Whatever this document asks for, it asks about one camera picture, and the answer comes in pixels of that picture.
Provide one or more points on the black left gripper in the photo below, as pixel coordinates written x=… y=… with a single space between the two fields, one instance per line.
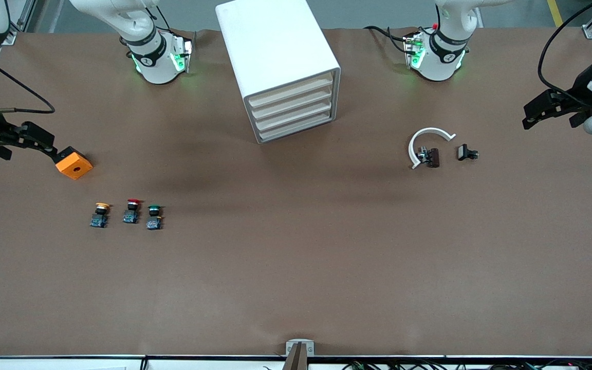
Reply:
x=580 y=88

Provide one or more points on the green push button switch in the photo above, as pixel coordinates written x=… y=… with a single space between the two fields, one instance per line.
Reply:
x=154 y=218

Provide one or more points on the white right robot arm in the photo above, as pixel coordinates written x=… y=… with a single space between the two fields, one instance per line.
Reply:
x=154 y=64

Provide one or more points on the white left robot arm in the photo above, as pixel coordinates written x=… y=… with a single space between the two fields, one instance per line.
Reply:
x=442 y=64

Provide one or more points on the orange black cube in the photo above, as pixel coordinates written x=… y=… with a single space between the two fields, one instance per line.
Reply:
x=76 y=167

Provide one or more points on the small black plastic component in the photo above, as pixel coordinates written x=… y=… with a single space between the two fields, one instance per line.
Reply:
x=465 y=152

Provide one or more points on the brown table mat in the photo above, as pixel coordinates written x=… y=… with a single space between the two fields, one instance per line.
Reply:
x=275 y=267

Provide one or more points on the orange push button switch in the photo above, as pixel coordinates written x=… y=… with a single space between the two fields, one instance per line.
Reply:
x=99 y=216

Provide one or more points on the red push button switch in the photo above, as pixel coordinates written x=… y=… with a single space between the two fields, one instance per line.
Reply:
x=132 y=211

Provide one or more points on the white front frame rail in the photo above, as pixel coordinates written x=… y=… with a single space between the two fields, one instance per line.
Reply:
x=44 y=364

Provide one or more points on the grey metal bracket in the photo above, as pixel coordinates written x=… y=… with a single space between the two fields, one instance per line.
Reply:
x=300 y=343

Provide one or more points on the brown upright post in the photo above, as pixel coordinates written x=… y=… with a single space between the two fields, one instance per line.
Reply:
x=296 y=361

